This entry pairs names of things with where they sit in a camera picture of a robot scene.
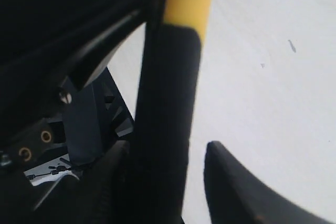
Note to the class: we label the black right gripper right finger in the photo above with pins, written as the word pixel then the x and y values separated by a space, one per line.
pixel 235 195

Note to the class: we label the black yellow claw hammer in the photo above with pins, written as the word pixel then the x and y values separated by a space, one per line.
pixel 151 185

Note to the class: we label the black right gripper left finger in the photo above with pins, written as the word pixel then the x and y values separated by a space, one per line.
pixel 44 43

